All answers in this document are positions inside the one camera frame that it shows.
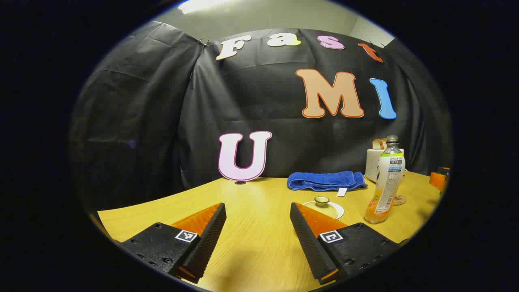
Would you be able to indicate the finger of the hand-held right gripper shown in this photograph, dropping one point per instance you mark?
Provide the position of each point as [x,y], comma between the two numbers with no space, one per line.
[437,180]
[444,170]

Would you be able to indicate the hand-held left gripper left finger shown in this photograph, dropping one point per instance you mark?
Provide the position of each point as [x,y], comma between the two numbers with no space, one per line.
[209,239]

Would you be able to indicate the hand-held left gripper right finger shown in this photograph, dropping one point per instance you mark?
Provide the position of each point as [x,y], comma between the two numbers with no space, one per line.
[308,243]

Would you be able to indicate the round cork coaster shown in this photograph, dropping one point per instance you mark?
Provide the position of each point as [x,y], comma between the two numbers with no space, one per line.
[401,200]

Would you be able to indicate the labelled plastic water bottle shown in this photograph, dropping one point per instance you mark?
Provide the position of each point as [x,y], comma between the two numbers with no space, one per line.
[387,182]

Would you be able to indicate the blue towel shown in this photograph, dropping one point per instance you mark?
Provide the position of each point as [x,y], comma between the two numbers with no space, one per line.
[320,180]

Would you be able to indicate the toast slice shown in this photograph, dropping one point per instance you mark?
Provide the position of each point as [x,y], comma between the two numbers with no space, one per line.
[377,144]
[384,143]

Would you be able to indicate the white toaster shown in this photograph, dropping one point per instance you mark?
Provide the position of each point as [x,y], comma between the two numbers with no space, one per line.
[372,164]

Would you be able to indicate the black backdrop cloth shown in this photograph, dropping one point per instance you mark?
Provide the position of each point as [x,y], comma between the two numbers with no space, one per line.
[162,121]

